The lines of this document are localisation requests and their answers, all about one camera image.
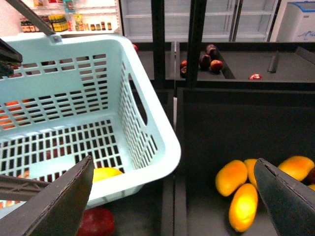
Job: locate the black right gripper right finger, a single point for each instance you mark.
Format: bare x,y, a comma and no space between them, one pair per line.
290,204

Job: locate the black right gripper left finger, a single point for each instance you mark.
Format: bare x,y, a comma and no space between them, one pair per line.
57,210

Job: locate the yellow mango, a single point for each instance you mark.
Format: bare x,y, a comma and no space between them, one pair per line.
105,173
243,208
231,177
298,167

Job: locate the light blue plastic basket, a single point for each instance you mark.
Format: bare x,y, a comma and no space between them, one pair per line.
80,96

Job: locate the brown basket handle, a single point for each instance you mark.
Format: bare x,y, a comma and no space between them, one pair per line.
22,8

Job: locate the black mango bin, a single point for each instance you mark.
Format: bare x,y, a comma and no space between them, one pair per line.
216,126

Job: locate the red apple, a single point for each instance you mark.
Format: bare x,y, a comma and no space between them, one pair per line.
97,221

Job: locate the white chest freezer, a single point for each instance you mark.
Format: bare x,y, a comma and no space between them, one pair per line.
298,22

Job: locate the white shelf with bottles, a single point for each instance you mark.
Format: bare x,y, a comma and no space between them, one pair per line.
79,17

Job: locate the glass door display cabinet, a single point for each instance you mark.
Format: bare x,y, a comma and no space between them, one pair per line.
214,20

